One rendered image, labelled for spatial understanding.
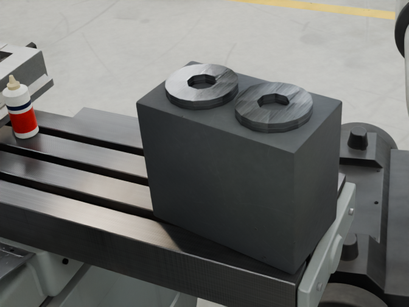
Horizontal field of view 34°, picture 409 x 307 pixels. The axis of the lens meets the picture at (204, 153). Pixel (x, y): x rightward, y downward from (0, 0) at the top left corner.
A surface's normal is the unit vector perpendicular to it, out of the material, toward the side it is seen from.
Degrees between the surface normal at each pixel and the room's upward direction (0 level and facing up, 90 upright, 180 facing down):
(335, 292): 6
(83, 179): 0
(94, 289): 90
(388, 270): 0
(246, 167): 90
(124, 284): 90
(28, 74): 90
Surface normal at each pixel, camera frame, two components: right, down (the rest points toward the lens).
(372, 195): -0.07, -0.80
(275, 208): -0.57, 0.52
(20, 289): 0.90, 0.19
